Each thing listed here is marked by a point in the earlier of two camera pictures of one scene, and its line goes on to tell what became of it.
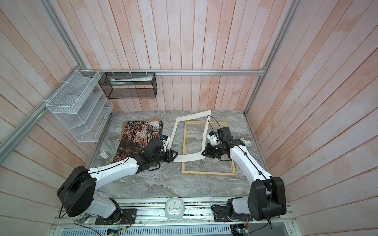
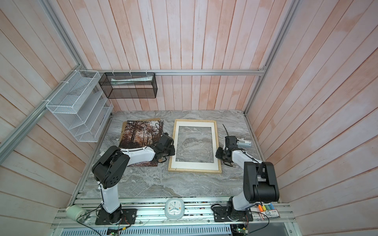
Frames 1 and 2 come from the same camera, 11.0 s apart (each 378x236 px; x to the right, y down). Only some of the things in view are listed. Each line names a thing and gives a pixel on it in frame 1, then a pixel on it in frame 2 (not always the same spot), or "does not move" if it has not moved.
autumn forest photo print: (135, 135) does not move
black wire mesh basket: (129, 85) does not move
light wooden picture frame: (183, 171) → (195, 170)
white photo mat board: (199, 156) → (195, 165)
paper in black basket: (119, 81) does not move
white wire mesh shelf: (80, 106) does not move
